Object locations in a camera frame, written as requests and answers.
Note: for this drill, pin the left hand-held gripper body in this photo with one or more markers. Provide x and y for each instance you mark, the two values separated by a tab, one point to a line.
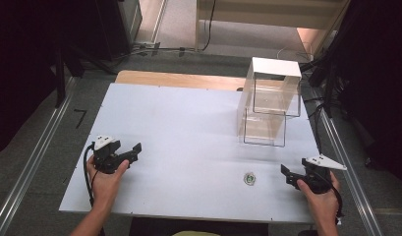
105	154

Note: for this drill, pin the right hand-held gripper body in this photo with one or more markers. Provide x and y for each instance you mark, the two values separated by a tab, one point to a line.
318	173

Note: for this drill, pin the person's left hand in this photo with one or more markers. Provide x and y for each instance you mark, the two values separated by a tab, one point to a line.
105	183

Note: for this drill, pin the person's right hand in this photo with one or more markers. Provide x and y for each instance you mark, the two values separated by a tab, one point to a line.
321	205

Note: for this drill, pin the small round metal object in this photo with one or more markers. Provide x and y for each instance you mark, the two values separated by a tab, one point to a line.
250	179

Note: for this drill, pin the clear acrylic drawer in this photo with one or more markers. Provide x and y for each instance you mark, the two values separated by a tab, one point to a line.
264	131

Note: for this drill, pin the person's dark lap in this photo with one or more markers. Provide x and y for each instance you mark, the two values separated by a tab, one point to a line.
198	227

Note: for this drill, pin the clear acrylic cabinet white top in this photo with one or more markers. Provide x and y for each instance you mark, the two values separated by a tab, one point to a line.
275	67

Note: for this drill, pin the black cabinet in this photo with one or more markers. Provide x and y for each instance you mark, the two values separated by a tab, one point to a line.
113	26

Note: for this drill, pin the light wooden shelf unit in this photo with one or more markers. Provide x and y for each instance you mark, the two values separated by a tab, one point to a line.
264	13

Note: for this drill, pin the aluminium floor rail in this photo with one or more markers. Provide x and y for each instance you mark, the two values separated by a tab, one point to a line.
31	164
349	157

